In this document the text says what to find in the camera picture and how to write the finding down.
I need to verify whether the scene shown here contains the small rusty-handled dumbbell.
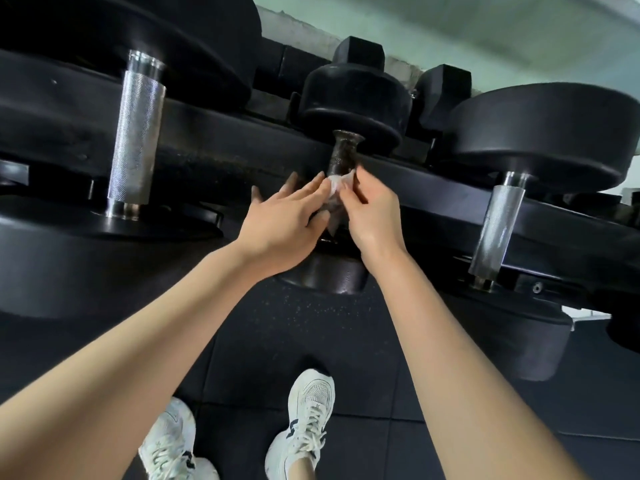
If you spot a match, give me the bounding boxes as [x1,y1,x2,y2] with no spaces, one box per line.
[277,63,413,295]

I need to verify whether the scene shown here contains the person's left forearm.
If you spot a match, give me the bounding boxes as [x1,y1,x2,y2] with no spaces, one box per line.
[0,244,261,480]

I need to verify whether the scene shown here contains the white wet wipe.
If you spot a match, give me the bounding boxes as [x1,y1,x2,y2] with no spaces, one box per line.
[319,169,357,235]

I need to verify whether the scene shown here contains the person's left white sneaker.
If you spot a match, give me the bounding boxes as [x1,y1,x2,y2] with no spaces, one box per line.
[138,397,221,480]

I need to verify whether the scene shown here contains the person's white sneaker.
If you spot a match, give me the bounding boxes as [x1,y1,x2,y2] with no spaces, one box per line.
[265,368,336,480]
[138,397,221,480]

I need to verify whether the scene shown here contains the person's right forearm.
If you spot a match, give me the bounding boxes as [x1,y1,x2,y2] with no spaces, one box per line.
[362,244,589,480]

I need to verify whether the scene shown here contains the person's right hand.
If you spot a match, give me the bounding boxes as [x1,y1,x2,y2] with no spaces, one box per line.
[339,166,407,271]

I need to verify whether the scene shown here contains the person's right white sneaker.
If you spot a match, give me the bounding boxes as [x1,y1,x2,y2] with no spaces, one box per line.
[265,368,336,480]

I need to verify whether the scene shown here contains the black dumbbell rack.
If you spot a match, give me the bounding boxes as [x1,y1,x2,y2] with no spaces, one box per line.
[0,34,640,315]

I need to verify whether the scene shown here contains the large black dumbbell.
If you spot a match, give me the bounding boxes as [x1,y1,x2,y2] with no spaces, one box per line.
[435,83,640,383]

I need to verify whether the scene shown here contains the black hex dumbbell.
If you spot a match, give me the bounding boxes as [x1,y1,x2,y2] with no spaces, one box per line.
[332,36,473,133]

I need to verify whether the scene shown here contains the person's left hand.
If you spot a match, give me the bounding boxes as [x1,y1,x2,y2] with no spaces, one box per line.
[233,171,332,281]

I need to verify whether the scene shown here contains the large silver-handled dumbbell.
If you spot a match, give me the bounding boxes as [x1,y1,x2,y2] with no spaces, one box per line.
[0,0,263,321]

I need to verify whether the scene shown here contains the person's right leg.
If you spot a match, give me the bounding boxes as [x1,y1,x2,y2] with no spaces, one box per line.
[287,457,319,480]

